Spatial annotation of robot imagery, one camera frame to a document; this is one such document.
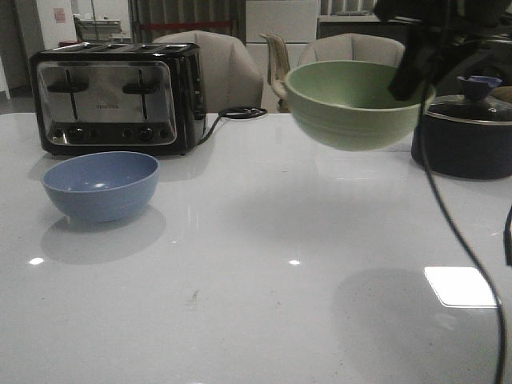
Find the white cabinet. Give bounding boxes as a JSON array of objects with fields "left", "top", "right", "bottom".
[{"left": 245, "top": 1, "right": 319, "bottom": 78}]

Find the black and chrome toaster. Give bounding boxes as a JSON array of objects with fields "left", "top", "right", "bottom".
[{"left": 30, "top": 42, "right": 206, "bottom": 155}]

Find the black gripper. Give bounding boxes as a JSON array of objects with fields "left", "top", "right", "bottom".
[{"left": 374, "top": 1, "right": 511, "bottom": 101}]

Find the black toaster power cable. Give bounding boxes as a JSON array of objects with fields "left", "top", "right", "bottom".
[{"left": 198, "top": 106, "right": 269, "bottom": 146}]

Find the dark blue cooking pot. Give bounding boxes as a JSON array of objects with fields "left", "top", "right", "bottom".
[{"left": 411, "top": 114, "right": 511, "bottom": 180}]

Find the beige chair on right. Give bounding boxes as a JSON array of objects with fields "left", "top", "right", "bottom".
[{"left": 297, "top": 33, "right": 406, "bottom": 74}]

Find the green bowl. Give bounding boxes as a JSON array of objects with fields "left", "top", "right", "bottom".
[{"left": 285, "top": 61, "right": 436, "bottom": 151}]

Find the glass pot lid blue knob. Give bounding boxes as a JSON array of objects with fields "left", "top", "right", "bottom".
[{"left": 426, "top": 75, "right": 511, "bottom": 126}]

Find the beige chair on left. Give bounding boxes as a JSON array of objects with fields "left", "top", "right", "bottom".
[{"left": 154, "top": 30, "right": 263, "bottom": 113}]

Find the beige office chair behind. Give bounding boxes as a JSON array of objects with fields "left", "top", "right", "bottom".
[{"left": 260, "top": 33, "right": 290, "bottom": 113}]

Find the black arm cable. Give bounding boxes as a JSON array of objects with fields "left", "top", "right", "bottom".
[{"left": 418, "top": 23, "right": 508, "bottom": 384}]

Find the blue bowl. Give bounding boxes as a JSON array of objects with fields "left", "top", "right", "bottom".
[{"left": 42, "top": 151, "right": 159, "bottom": 222}]

